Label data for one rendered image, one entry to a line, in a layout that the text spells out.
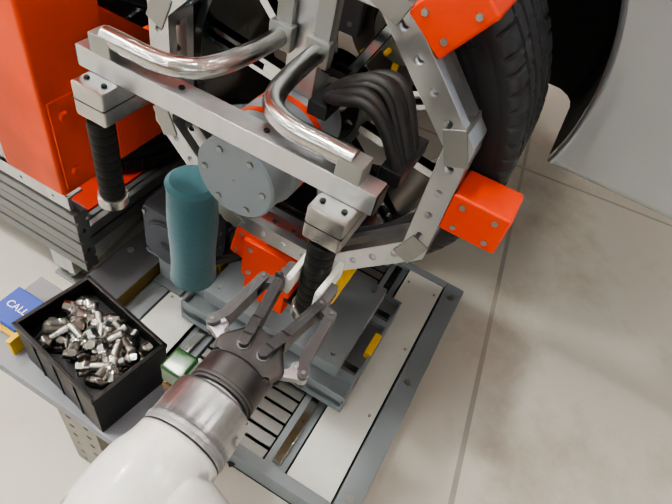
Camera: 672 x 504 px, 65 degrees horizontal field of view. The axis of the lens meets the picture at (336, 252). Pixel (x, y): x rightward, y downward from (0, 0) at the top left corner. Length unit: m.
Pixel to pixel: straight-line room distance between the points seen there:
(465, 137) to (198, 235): 0.48
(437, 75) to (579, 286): 1.55
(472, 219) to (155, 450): 0.51
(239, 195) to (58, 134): 0.47
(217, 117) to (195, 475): 0.38
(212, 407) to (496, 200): 0.48
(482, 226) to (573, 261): 1.46
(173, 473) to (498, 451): 1.23
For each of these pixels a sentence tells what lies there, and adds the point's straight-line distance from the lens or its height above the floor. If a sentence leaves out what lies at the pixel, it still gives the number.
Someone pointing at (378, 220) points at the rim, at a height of 0.68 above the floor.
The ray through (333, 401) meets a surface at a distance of 1.37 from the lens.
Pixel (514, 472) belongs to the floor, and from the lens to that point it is 1.62.
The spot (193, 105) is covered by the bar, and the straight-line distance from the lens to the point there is 0.65.
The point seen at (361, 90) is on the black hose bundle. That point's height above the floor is 1.04.
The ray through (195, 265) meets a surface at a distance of 1.01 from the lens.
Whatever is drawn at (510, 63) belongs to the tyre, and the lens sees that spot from 0.76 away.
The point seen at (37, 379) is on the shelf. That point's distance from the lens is 1.05.
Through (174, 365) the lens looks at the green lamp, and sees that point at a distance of 0.79.
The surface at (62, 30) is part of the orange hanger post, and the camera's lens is 1.06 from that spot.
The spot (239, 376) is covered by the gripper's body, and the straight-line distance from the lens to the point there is 0.54.
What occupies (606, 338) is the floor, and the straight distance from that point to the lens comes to 2.05.
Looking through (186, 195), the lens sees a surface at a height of 0.74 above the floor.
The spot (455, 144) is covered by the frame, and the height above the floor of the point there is 0.96.
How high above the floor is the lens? 1.35
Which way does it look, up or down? 47 degrees down
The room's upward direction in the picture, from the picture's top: 16 degrees clockwise
